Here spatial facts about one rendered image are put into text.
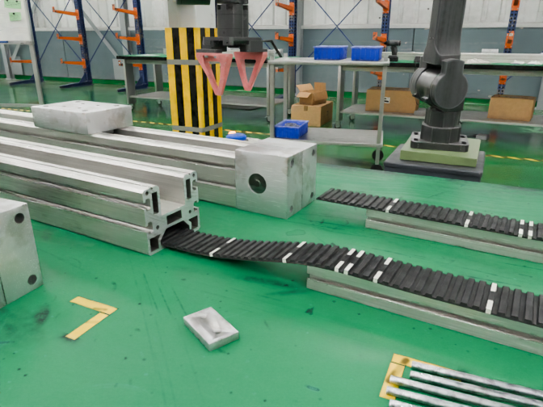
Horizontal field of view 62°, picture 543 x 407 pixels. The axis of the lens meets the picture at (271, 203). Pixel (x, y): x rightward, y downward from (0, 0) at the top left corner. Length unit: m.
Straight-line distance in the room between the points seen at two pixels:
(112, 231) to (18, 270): 0.13
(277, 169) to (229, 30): 0.31
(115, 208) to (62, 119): 0.39
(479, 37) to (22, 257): 7.81
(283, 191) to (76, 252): 0.29
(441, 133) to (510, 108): 4.33
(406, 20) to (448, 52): 7.19
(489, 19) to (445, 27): 7.07
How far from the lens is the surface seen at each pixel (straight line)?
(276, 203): 0.67
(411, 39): 8.18
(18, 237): 0.52
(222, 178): 0.71
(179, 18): 4.07
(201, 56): 0.84
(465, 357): 0.43
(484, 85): 8.11
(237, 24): 0.85
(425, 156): 1.03
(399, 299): 0.47
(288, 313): 0.45
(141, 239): 0.58
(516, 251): 0.63
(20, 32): 6.13
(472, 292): 0.46
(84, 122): 0.90
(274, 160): 0.65
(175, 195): 0.62
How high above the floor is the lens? 1.03
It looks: 20 degrees down
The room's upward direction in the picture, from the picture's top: straight up
